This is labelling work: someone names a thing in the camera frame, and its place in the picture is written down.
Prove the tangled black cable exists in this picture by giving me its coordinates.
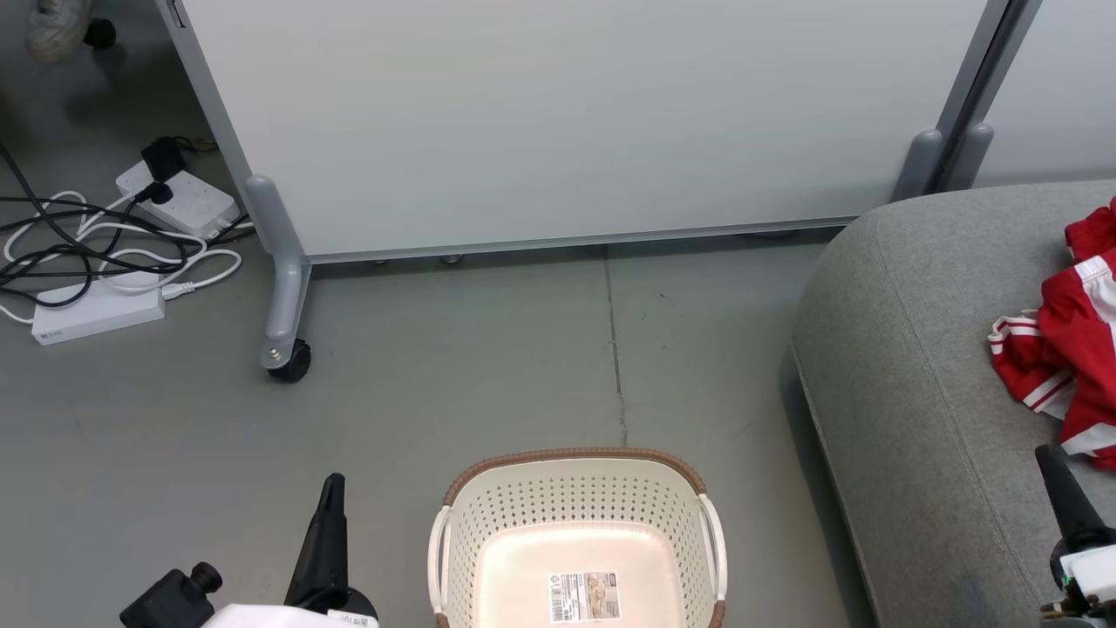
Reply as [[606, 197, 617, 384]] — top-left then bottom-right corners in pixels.
[[0, 140, 210, 308]]

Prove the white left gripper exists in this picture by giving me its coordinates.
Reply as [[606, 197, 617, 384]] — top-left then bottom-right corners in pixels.
[[201, 473, 381, 628]]

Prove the printed basket label sticker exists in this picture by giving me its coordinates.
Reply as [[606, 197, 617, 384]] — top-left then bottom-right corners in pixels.
[[548, 570, 622, 624]]

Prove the pale sneaker shoe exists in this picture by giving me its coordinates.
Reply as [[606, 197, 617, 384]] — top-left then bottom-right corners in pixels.
[[25, 0, 93, 64]]

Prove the narrow white partition panel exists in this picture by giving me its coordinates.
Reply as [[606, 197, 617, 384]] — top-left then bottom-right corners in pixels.
[[940, 0, 1116, 191]]

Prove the black caster wheel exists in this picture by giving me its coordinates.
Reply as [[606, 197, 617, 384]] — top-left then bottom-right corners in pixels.
[[267, 338, 312, 384]]

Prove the long white power strip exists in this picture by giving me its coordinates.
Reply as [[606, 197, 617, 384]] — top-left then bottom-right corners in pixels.
[[31, 279, 167, 346]]

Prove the red white-striped garment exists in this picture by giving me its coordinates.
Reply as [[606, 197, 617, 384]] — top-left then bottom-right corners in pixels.
[[988, 251, 1116, 473]]

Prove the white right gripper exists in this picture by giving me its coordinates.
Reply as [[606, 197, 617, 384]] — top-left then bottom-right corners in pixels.
[[1034, 444, 1116, 628]]

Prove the thin white cable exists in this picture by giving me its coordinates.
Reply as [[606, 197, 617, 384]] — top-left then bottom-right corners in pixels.
[[0, 189, 88, 325]]

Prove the grey fabric sofa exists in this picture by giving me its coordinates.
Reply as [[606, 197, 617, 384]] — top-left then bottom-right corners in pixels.
[[790, 179, 1116, 628]]

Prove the cream perforated laundry basket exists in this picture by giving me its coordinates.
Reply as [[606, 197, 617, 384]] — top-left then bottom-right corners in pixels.
[[426, 447, 728, 628]]

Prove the square white power strip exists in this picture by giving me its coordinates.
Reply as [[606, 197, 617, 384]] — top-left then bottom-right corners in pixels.
[[115, 159, 242, 239]]

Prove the looped white power cable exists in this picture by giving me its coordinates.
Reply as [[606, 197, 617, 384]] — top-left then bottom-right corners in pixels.
[[74, 218, 244, 302]]

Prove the straight black cable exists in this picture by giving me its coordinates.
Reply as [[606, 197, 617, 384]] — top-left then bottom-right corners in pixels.
[[196, 212, 258, 247]]

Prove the wide white partition panel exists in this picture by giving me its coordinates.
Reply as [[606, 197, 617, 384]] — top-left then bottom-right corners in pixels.
[[157, 0, 1044, 372]]

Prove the black power adapter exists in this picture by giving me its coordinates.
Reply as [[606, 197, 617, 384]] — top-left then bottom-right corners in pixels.
[[140, 136, 187, 182]]

